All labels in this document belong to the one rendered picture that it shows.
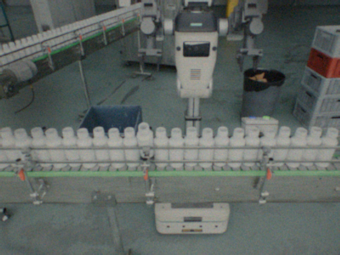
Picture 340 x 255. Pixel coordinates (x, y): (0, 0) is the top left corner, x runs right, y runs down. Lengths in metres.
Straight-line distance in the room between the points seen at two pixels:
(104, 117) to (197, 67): 0.67
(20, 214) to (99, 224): 0.67
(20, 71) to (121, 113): 0.91
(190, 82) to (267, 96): 1.58
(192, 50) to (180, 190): 0.74
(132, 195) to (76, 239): 1.09
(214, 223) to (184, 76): 1.04
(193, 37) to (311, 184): 0.88
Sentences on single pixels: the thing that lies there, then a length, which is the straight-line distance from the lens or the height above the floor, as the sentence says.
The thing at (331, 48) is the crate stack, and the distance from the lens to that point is 3.11.
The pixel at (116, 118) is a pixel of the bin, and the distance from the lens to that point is 1.68.
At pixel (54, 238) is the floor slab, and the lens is 2.23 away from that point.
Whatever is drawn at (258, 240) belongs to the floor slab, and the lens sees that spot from 2.11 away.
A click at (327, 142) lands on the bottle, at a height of 1.12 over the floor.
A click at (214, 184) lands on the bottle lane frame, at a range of 1.08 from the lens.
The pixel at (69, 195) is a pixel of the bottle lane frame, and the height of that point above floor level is 0.87.
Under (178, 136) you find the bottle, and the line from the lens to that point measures 0.96.
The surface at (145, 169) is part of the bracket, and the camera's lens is 0.93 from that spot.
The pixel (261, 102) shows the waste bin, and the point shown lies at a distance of 2.97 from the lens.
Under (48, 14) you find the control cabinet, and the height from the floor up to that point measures 0.72.
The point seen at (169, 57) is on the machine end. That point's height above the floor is 0.25.
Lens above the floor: 1.70
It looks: 33 degrees down
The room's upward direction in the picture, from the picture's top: straight up
